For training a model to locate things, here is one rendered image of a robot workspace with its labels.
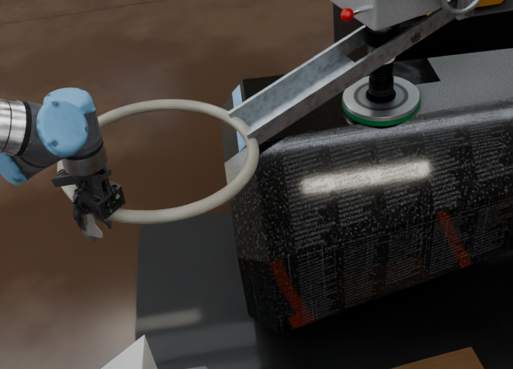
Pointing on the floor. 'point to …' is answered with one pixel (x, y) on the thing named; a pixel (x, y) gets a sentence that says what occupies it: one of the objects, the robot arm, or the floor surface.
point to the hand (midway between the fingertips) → (98, 229)
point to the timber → (447, 361)
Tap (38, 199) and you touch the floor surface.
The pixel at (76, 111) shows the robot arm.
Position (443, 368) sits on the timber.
